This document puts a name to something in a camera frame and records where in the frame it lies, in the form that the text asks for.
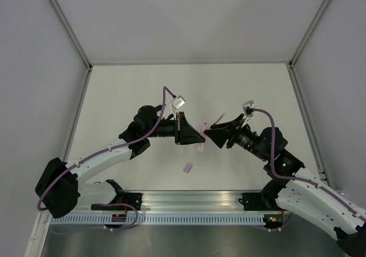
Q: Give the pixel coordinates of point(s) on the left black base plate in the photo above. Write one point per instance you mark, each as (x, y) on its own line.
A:
(121, 202)

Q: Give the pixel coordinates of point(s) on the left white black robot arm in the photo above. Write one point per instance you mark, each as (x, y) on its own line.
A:
(64, 186)

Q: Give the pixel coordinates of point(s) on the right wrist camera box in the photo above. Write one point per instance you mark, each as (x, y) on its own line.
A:
(248, 108)

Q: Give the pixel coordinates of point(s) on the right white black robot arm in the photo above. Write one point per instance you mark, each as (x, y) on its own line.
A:
(293, 187)

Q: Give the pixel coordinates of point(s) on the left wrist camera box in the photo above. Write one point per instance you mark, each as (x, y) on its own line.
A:
(177, 103)

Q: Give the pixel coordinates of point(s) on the red gel pen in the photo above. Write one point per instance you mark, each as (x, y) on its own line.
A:
(219, 119)

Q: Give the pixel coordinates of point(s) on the aluminium mounting rail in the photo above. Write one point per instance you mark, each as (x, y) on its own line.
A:
(191, 201)

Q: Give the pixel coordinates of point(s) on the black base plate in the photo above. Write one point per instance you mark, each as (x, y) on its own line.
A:
(121, 202)
(254, 201)

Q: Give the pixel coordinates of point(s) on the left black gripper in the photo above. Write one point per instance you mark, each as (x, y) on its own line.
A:
(184, 133)

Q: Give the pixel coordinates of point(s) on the purple highlighter cap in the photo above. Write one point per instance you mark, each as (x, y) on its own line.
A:
(188, 167)

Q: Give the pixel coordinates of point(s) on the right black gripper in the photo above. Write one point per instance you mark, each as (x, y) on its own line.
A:
(219, 134)

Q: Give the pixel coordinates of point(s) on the white slotted cable duct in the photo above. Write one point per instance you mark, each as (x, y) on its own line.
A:
(162, 219)

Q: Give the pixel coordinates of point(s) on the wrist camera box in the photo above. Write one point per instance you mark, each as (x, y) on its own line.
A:
(177, 103)
(248, 108)

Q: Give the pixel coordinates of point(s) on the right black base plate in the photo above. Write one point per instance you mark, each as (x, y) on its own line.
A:
(254, 201)

